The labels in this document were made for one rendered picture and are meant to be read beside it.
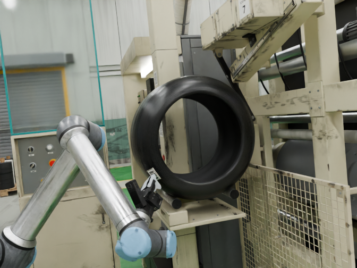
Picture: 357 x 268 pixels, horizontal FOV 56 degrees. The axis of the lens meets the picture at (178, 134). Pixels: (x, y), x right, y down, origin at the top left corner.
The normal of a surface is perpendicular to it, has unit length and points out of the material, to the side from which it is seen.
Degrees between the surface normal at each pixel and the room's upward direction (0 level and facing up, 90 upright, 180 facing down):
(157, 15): 90
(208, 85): 80
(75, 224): 90
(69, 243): 91
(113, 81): 90
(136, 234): 71
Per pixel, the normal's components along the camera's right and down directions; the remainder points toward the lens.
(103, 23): 0.19, 0.04
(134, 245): -0.34, -0.24
